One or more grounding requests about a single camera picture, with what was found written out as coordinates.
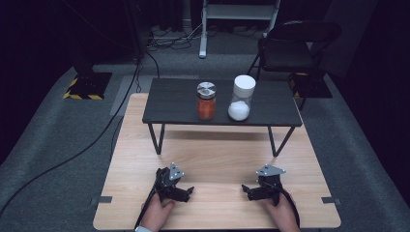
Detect long black floor cable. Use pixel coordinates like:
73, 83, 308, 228
0, 57, 143, 218

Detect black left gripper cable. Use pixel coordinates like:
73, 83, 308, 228
133, 167, 163, 230

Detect bundle of floor cables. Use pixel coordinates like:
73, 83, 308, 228
146, 23, 207, 51

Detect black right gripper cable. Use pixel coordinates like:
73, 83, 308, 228
262, 180, 302, 228

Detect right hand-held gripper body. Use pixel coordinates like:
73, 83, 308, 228
255, 163, 287, 207

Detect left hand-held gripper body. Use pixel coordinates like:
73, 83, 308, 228
155, 161, 186, 203

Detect white metal stand frame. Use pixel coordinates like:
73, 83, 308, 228
198, 0, 281, 59

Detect person's right hand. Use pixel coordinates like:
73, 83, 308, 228
262, 192, 301, 232

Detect person's left hand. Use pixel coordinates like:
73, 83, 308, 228
140, 192, 177, 232

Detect black shelf with metal legs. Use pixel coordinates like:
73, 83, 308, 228
142, 77, 304, 159

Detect black folding chair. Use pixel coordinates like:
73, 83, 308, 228
246, 19, 342, 111

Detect short black floor cable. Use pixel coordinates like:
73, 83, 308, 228
144, 51, 161, 79

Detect orange spice jar silver lid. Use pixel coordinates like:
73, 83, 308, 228
196, 81, 218, 121

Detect clear jar white lid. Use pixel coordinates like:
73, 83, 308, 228
227, 74, 257, 122

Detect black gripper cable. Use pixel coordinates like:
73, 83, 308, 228
133, 167, 163, 230
262, 180, 302, 228

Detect dark stand post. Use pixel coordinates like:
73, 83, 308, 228
124, 0, 153, 64

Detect black stand base hazard stripes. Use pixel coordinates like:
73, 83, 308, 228
288, 71, 333, 100
62, 71, 113, 101

